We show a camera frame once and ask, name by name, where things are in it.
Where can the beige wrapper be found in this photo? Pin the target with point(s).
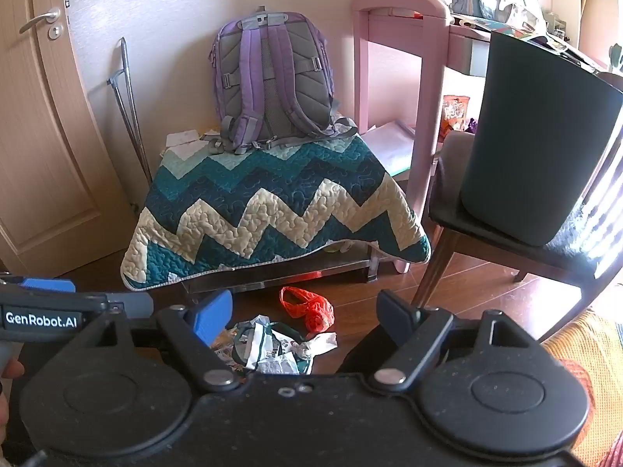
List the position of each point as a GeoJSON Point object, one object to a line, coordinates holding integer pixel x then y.
{"type": "Point", "coordinates": [225, 345]}

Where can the pink desk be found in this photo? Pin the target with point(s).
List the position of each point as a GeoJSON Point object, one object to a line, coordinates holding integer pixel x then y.
{"type": "Point", "coordinates": [430, 82]}

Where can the white notebook under desk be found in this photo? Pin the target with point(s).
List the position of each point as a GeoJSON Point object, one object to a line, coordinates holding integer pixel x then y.
{"type": "Point", "coordinates": [389, 148]}

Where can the purple grey backpack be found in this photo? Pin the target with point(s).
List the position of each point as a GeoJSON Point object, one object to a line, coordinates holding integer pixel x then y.
{"type": "Point", "coordinates": [287, 82]}

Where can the white green wrapper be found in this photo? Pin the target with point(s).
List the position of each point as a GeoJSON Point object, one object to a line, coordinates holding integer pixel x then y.
{"type": "Point", "coordinates": [272, 345]}

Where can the orange snack bag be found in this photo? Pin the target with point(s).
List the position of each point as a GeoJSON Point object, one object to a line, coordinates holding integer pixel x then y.
{"type": "Point", "coordinates": [455, 112]}

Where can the grey folded metal rack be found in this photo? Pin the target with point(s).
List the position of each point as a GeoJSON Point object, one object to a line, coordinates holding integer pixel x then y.
{"type": "Point", "coordinates": [123, 53]}

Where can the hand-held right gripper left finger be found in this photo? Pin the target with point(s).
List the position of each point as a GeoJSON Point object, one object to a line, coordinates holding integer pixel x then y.
{"type": "Point", "coordinates": [214, 314]}

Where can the dark teal trash bin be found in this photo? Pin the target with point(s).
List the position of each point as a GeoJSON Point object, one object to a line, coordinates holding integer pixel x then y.
{"type": "Point", "coordinates": [535, 131]}

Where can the purple packet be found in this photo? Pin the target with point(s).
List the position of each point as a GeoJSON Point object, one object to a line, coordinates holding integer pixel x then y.
{"type": "Point", "coordinates": [472, 126]}

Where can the loose white papers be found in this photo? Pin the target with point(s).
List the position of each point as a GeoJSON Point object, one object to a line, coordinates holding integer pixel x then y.
{"type": "Point", "coordinates": [182, 138]}

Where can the beige wooden door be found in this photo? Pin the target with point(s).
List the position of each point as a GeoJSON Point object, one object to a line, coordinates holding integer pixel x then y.
{"type": "Point", "coordinates": [48, 155]}

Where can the orange patterned blanket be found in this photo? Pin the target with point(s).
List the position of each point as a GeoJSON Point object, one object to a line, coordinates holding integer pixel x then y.
{"type": "Point", "coordinates": [598, 374]}

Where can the teal zigzag quilt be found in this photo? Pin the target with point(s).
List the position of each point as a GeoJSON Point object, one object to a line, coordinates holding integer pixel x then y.
{"type": "Point", "coordinates": [272, 204]}

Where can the person's left hand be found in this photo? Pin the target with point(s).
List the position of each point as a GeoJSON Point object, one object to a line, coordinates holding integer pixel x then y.
{"type": "Point", "coordinates": [12, 368]}

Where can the red plastic bag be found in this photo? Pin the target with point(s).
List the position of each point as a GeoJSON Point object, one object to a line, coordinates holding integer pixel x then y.
{"type": "Point", "coordinates": [319, 316]}

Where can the dark wooden chair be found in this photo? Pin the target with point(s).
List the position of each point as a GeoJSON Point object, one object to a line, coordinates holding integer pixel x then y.
{"type": "Point", "coordinates": [452, 214]}

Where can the white pencil pouch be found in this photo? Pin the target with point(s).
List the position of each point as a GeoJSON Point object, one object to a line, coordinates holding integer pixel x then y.
{"type": "Point", "coordinates": [518, 14]}

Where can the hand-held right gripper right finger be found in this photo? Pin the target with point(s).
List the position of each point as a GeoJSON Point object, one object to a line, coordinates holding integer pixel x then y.
{"type": "Point", "coordinates": [395, 314]}

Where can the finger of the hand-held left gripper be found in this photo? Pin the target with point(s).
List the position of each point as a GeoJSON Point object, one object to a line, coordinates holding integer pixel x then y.
{"type": "Point", "coordinates": [131, 305]}
{"type": "Point", "coordinates": [46, 285]}

